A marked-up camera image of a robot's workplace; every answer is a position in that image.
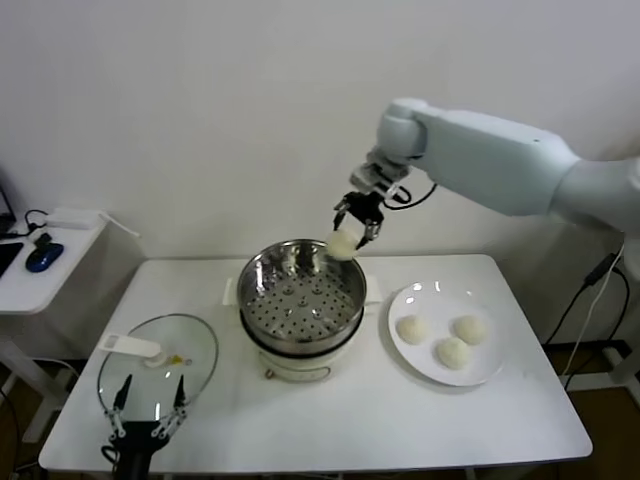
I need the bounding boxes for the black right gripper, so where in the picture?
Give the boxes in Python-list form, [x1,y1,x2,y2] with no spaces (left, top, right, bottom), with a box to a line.
[332,192,386,251]

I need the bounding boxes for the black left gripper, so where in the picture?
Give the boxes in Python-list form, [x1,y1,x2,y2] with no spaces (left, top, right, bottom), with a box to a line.
[102,374,189,451]

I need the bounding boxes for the white steamed baozi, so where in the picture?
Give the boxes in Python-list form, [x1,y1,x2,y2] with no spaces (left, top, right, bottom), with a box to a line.
[397,315,431,346]
[433,337,472,371]
[325,228,364,262]
[453,315,489,346]

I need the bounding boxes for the stainless steel steamer basket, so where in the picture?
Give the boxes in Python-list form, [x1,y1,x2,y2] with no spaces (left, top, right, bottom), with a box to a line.
[222,239,383,354]

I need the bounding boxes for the white round plate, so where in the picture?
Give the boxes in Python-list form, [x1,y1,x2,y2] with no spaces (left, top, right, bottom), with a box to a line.
[387,282,506,387]

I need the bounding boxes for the white side table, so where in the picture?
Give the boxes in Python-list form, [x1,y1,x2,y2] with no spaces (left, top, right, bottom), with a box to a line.
[0,214,149,446]

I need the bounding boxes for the white electric cooking pot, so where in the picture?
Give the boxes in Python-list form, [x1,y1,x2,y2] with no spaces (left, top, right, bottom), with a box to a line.
[238,294,376,384]

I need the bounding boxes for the blue computer mouse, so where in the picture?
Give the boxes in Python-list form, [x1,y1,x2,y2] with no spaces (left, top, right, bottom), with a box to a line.
[25,243,65,274]

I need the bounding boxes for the white router box with antenna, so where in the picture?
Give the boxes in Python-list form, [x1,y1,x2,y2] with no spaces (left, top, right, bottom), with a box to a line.
[47,208,142,239]

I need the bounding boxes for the white shelf desk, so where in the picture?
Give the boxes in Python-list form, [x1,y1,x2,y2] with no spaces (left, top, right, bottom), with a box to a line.
[542,214,640,391]

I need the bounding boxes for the black power adapter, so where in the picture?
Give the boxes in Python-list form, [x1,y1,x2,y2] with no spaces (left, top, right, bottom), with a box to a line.
[584,252,619,286]

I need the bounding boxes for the glass lid with white handle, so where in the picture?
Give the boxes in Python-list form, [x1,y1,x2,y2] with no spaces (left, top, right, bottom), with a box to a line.
[97,313,221,419]

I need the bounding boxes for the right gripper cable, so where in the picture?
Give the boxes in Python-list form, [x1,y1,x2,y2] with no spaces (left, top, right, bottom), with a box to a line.
[387,182,439,209]

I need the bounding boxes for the white floor cable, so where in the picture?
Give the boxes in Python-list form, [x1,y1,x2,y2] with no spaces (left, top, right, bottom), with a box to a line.
[47,357,81,381]

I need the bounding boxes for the black looped desk cable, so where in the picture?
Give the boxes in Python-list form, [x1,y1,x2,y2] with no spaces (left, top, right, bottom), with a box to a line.
[24,209,52,236]

